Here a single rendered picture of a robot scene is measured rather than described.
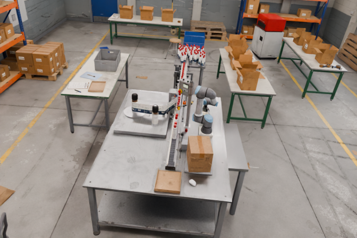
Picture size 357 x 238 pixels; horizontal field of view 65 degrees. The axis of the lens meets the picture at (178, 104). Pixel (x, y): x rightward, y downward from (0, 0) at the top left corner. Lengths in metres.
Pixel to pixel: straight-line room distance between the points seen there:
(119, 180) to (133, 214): 0.63
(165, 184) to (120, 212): 0.80
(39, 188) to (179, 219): 1.96
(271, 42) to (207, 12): 3.16
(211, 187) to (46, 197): 2.23
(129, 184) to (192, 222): 0.93
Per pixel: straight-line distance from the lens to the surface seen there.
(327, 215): 4.47
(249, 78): 5.02
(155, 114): 3.60
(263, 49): 8.81
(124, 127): 3.70
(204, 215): 3.60
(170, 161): 3.20
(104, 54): 5.90
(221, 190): 3.05
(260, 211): 4.11
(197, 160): 3.03
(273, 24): 8.69
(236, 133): 3.85
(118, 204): 3.66
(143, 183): 3.03
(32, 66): 7.08
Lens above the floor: 3.04
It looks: 31 degrees down
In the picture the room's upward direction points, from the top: 5 degrees clockwise
